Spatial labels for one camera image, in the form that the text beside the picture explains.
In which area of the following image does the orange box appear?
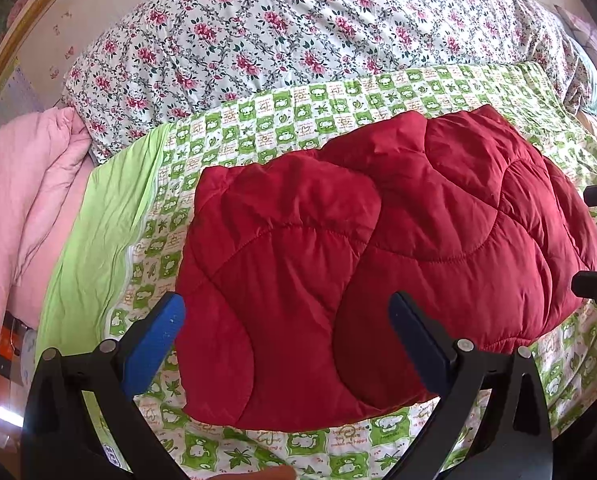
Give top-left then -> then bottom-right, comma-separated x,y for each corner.
0,324 -> 23,377

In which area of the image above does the floral quilt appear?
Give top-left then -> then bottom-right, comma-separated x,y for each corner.
61,0 -> 595,166

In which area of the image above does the pink quilt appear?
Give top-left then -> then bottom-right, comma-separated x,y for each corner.
0,107 -> 97,388

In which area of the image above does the gold picture frame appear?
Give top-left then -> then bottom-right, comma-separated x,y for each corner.
0,0 -> 98,100

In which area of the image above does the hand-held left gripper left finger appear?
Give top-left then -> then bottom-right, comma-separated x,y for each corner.
21,292 -> 189,480

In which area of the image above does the pale pink patterned pillow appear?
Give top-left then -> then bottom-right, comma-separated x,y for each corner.
553,4 -> 597,122

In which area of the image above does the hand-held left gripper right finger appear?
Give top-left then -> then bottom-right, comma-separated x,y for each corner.
388,291 -> 554,480

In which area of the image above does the red puffer jacket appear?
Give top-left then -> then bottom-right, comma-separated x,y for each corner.
175,105 -> 597,433

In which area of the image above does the green checkered blanket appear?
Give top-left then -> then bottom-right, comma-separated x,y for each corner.
34,62 -> 597,480

